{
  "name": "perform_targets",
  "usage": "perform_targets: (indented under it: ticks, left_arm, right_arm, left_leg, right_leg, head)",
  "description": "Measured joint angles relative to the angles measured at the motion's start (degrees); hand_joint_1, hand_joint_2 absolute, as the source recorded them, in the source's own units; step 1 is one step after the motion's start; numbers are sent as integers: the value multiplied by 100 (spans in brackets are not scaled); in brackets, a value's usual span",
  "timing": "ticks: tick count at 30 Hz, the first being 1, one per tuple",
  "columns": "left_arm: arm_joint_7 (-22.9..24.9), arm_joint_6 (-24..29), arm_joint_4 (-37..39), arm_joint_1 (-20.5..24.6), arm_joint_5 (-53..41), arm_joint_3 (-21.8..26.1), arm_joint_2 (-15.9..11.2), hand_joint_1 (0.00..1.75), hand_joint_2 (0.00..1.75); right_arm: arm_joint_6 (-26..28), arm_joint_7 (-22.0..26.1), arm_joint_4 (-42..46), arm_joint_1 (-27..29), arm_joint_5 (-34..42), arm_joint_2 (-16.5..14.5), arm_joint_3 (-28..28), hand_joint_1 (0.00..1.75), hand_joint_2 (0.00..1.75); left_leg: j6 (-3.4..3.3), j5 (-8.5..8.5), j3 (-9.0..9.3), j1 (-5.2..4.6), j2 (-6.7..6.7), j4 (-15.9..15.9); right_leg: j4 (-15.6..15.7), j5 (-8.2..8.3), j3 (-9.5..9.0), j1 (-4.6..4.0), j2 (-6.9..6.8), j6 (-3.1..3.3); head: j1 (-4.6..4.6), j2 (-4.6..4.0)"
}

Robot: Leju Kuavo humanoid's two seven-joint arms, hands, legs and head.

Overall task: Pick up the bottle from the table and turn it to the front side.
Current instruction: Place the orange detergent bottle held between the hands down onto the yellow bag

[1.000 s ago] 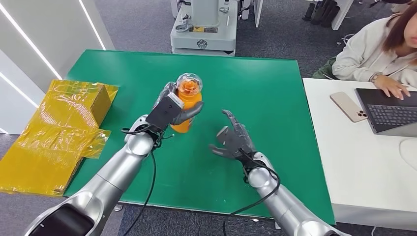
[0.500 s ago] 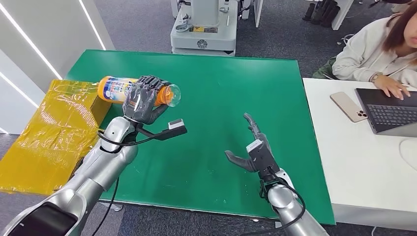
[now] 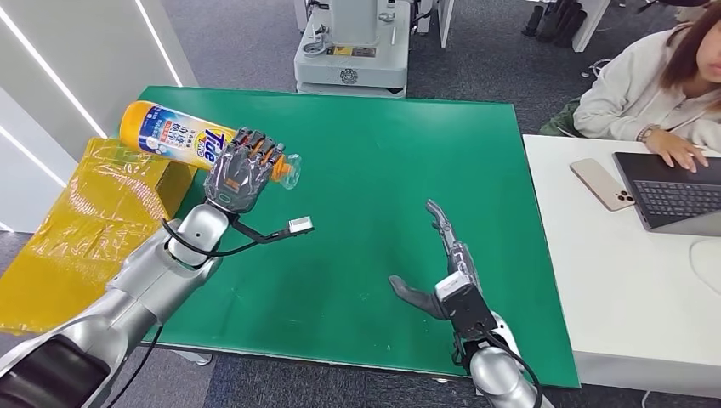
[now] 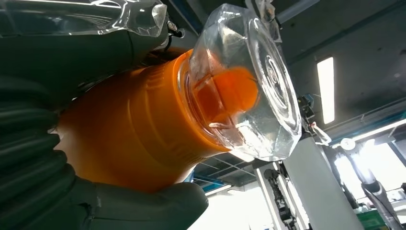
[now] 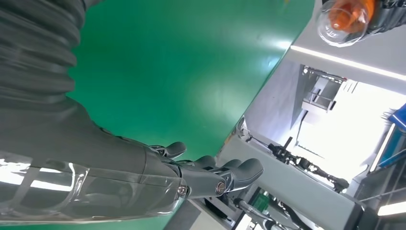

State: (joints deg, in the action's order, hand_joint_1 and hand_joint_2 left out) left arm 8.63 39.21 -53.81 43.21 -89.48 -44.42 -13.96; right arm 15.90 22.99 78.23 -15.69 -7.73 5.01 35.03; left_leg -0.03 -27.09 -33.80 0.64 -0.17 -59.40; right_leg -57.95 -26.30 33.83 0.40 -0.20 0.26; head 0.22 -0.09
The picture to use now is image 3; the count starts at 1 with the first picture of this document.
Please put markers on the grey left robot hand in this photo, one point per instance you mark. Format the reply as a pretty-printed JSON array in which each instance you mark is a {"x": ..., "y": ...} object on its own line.
[{"x": 236, "y": 180}]

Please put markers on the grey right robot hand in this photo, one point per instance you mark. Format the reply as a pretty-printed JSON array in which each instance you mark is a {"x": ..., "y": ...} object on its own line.
[{"x": 459, "y": 259}]

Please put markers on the white desk side panel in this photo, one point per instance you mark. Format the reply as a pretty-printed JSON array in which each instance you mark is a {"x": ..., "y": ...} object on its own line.
[{"x": 591, "y": 22}]

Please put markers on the yellow-wrapped cardboard box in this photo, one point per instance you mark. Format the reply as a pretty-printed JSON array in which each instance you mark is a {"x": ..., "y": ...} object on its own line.
[{"x": 73, "y": 236}]

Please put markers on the white narrow furniture leg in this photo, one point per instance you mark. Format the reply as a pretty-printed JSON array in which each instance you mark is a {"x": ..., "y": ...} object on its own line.
[{"x": 446, "y": 22}]

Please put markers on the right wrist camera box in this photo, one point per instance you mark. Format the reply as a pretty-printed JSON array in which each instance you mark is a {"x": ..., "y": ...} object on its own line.
[{"x": 464, "y": 307}]

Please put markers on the white round object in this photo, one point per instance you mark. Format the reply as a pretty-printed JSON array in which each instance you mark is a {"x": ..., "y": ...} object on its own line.
[{"x": 710, "y": 264}]

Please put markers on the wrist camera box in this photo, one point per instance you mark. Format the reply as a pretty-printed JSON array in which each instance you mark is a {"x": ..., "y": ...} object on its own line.
[
  {"x": 301, "y": 225},
  {"x": 464, "y": 307}
]

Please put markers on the orange detergent bottle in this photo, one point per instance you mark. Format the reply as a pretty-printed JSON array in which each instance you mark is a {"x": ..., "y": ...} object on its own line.
[{"x": 174, "y": 135}]

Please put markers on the person's hand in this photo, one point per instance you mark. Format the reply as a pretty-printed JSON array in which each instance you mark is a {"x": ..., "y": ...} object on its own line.
[{"x": 676, "y": 149}]

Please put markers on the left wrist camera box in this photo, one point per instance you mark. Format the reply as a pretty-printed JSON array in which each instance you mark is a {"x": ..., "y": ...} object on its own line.
[{"x": 301, "y": 225}]

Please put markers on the green table mat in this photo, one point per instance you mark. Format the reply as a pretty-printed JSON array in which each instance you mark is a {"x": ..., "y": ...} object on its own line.
[{"x": 349, "y": 253}]

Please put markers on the grey robot base machine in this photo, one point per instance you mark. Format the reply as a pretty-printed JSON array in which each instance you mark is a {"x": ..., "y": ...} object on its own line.
[{"x": 352, "y": 62}]

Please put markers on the dark grey laptop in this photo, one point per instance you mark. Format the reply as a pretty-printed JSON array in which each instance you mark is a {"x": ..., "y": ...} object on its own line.
[{"x": 670, "y": 197}]

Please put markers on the white desk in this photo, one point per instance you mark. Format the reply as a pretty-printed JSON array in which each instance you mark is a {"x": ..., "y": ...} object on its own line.
[{"x": 631, "y": 293}]

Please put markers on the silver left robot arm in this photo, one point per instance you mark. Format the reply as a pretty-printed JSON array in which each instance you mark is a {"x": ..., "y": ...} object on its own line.
[{"x": 141, "y": 293}]

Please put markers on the black boots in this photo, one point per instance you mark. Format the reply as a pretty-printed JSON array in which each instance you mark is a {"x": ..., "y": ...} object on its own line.
[{"x": 555, "y": 25}]

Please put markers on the beige smartphone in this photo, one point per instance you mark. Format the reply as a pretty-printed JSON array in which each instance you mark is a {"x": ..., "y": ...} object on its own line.
[{"x": 601, "y": 184}]

